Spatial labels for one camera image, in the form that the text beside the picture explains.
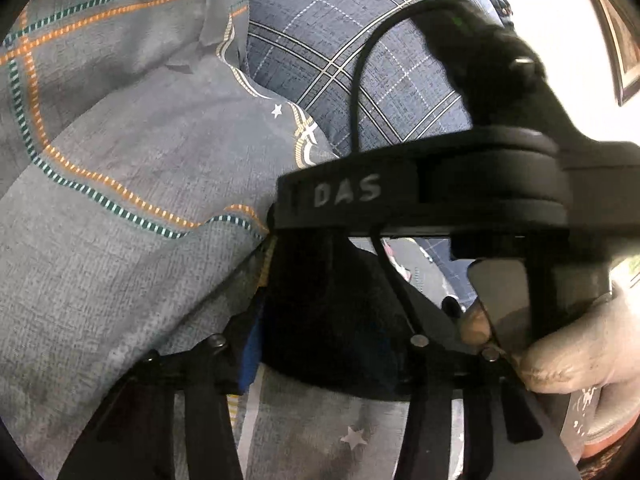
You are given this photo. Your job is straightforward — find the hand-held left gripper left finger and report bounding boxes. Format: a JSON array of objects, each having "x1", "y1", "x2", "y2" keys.
[{"x1": 57, "y1": 304, "x2": 267, "y2": 480}]

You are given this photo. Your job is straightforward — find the black pants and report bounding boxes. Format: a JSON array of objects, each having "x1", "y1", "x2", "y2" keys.
[{"x1": 261, "y1": 236, "x2": 483, "y2": 403}]

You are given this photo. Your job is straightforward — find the person's right hand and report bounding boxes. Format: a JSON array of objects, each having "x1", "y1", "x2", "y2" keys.
[{"x1": 460, "y1": 292, "x2": 640, "y2": 461}]

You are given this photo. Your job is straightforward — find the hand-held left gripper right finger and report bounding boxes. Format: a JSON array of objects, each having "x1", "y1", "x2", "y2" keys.
[{"x1": 399, "y1": 332, "x2": 583, "y2": 480}]

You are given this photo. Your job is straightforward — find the black cable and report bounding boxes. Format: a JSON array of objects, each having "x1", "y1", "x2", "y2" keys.
[{"x1": 347, "y1": 7, "x2": 432, "y2": 341}]

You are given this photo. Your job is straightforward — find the framed wall picture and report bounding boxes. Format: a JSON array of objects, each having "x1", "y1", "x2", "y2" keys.
[{"x1": 575, "y1": 0, "x2": 640, "y2": 107}]

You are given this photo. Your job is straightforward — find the grey cloth with dashed lines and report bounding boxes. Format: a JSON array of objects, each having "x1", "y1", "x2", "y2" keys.
[{"x1": 0, "y1": 0, "x2": 321, "y2": 480}]

